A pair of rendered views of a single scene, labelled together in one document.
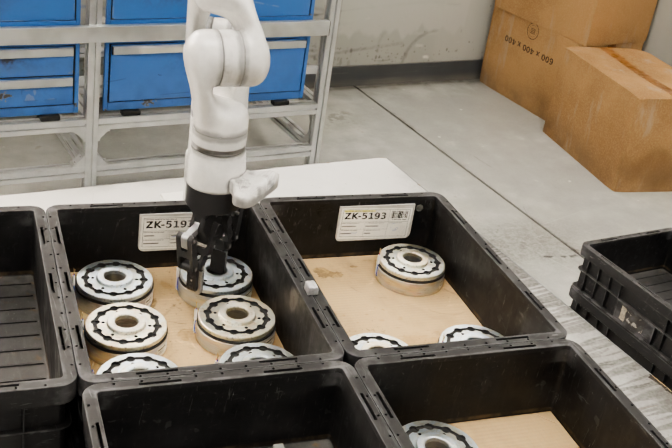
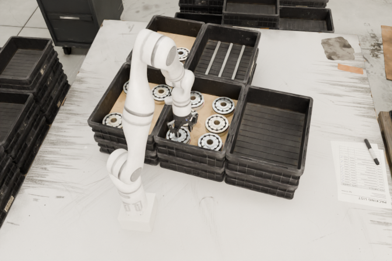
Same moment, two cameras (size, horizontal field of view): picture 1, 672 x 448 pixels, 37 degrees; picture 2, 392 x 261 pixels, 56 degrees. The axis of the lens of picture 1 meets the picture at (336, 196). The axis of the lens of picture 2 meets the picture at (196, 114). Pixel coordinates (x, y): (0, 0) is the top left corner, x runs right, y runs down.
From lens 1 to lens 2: 2.10 m
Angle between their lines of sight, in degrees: 95
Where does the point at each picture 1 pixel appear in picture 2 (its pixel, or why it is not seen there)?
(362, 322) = not seen: hidden behind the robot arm
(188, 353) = (202, 119)
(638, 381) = (68, 105)
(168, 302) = (195, 139)
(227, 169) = not seen: hidden behind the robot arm
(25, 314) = (237, 149)
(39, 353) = (240, 133)
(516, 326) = (120, 83)
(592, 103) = not seen: outside the picture
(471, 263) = (107, 102)
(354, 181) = (24, 250)
